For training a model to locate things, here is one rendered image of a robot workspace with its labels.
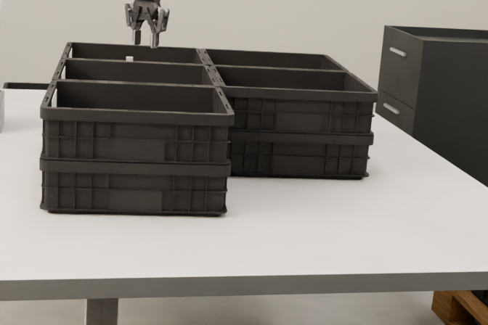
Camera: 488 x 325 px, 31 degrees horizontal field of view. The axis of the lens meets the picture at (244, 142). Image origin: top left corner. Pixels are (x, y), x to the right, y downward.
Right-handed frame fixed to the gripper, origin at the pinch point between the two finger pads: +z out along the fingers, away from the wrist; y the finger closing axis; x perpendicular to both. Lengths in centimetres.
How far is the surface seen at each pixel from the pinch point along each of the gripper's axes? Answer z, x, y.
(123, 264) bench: 30, -57, 50
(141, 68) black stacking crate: 8.8, 5.5, -6.0
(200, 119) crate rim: 8, -28, 43
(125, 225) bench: 30, -42, 36
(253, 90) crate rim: 7.7, 3.7, 32.6
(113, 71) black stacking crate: 10.0, 0.2, -11.4
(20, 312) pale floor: 100, 8, -59
